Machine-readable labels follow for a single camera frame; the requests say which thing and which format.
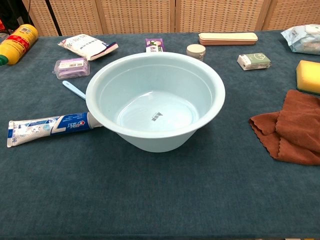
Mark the blue white toothpaste tube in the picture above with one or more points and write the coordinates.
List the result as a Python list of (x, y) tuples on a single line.
[(50, 126)]

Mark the black tripod stand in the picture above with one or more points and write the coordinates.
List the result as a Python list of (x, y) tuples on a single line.
[(53, 17)]

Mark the purple floss pick box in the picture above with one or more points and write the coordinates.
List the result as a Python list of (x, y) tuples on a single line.
[(71, 68)]

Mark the white tissue packet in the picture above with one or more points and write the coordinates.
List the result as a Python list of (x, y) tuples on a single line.
[(85, 46)]

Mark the long beige pink case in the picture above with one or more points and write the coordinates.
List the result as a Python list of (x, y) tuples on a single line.
[(227, 38)]

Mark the purple toothpaste carton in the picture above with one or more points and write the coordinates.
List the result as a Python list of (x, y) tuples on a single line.
[(155, 45)]

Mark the yellow bottle red label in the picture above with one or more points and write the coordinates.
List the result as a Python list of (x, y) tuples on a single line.
[(17, 42)]

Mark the light blue wet wipes pack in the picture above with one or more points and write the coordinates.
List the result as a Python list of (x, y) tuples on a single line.
[(302, 40)]

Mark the yellow sponge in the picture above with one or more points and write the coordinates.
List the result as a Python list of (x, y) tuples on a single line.
[(308, 76)]

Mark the green white tissue pack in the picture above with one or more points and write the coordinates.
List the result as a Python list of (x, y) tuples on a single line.
[(255, 61)]

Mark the light blue plastic basin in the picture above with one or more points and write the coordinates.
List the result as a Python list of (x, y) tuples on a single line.
[(155, 82)]

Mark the small white cream jar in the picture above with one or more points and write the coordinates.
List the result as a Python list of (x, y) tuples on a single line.
[(195, 51)]

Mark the woven folding screen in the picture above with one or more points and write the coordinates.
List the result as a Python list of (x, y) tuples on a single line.
[(137, 15)]

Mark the light blue toothbrush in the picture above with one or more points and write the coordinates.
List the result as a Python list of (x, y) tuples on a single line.
[(72, 88)]

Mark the teal fabric table cover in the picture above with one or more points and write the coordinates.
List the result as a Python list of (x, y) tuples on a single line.
[(150, 187)]

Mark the brown cloth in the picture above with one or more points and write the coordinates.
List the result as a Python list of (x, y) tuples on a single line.
[(297, 125)]

